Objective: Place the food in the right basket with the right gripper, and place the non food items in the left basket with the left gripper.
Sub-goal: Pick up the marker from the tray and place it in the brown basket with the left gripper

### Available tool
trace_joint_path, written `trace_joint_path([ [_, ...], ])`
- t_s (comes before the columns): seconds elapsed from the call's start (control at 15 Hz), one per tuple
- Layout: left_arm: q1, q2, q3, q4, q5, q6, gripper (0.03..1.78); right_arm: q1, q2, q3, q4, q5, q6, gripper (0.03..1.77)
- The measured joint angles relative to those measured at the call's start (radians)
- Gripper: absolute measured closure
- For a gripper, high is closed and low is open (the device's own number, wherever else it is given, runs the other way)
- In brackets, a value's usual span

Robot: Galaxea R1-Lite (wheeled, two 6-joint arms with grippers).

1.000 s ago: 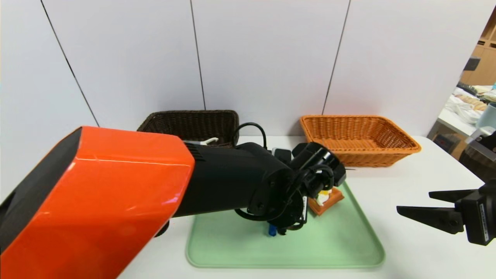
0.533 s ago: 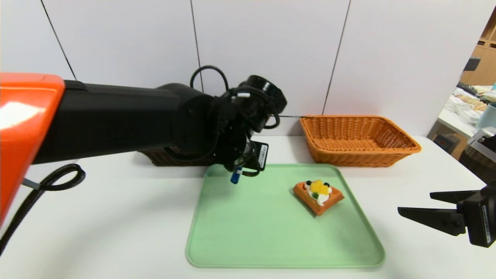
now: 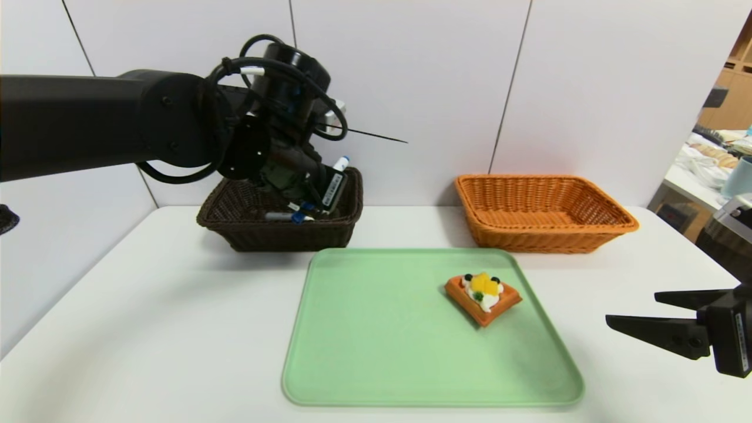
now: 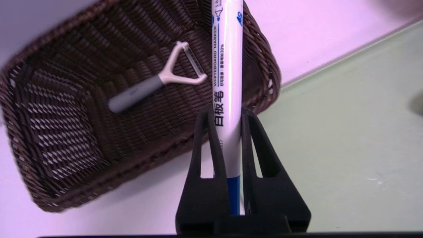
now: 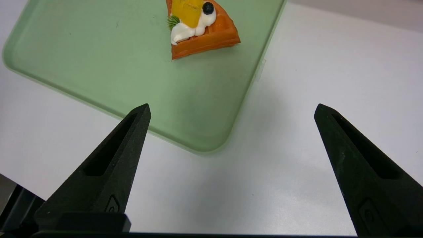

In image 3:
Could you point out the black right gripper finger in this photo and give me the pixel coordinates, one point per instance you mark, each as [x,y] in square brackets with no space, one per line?
[664,335]
[687,296]

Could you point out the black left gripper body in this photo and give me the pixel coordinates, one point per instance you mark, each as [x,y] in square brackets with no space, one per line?
[333,189]

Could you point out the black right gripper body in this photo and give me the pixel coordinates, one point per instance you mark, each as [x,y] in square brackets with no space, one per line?
[730,336]

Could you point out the white whiteboard marker blue cap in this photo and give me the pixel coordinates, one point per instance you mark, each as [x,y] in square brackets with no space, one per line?
[341,163]

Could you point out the toy waffle with fruit cream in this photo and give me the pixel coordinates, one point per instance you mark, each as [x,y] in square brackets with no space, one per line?
[479,311]

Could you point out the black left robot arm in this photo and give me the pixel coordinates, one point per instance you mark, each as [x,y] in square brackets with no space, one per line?
[88,117]

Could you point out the dark brown wicker basket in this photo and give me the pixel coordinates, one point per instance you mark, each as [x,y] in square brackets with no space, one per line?
[276,238]

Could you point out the orange wicker basket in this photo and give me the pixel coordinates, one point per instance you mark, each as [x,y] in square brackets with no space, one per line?
[529,238]

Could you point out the brown box under table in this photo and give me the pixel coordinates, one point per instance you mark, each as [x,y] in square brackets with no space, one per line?
[675,220]

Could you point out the white background table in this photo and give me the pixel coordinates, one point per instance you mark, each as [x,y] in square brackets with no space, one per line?
[684,188]

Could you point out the white crumpled cloth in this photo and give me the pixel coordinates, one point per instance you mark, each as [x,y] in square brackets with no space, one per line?
[702,169]

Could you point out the grey blue cup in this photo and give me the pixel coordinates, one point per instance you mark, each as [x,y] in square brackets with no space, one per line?
[740,176]

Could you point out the light green plastic tray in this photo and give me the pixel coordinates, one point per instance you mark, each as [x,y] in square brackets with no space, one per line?
[388,341]

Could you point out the small black screen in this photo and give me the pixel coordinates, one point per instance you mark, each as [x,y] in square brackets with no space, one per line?
[713,97]

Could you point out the wooden shelf cabinet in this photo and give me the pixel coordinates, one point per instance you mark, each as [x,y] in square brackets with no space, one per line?
[734,100]

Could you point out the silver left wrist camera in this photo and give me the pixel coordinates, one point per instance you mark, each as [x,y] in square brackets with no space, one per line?
[339,107]

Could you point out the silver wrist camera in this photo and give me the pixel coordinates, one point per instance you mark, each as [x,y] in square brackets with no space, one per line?
[339,107]
[737,214]

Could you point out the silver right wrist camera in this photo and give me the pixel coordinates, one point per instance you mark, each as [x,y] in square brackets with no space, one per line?
[737,214]

